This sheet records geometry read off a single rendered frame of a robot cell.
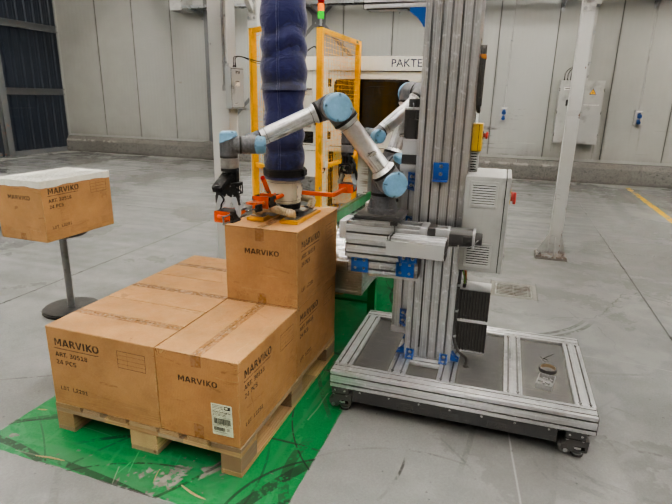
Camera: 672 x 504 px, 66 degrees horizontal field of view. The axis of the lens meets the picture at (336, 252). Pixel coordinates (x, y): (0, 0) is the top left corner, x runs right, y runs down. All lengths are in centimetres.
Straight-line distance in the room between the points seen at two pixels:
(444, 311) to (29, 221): 270
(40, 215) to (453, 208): 260
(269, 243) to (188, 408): 85
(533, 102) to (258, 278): 966
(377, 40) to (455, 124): 964
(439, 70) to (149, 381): 192
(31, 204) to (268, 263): 182
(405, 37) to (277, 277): 981
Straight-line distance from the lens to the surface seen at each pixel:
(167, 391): 242
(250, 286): 271
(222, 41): 417
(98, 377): 264
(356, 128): 228
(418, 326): 284
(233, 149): 224
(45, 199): 383
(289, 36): 268
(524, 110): 1175
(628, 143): 1200
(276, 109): 269
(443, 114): 258
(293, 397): 281
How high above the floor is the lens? 157
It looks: 17 degrees down
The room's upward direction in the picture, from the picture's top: 1 degrees clockwise
